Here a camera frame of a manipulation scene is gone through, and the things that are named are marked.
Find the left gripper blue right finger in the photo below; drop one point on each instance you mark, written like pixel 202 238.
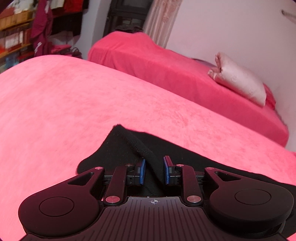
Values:
pixel 168 168

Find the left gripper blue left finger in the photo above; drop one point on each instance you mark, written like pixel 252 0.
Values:
pixel 139 172

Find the black knit pants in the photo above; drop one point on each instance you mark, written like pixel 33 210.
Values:
pixel 205 200

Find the red far bed cover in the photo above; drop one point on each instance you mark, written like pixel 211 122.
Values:
pixel 136 54

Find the pink fleece blanket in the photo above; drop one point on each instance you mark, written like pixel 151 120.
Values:
pixel 57 110

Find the cream satin pillow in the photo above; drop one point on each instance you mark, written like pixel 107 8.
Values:
pixel 238 79

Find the red folded cloth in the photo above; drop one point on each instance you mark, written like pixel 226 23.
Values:
pixel 270 100

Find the pink lace curtain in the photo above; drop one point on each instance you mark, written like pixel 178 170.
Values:
pixel 160 20

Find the dark cabinet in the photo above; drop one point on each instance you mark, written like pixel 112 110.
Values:
pixel 127 16

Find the hanging clothes rack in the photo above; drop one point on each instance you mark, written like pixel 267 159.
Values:
pixel 49 21

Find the wooden shelf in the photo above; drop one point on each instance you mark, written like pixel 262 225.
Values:
pixel 16 27

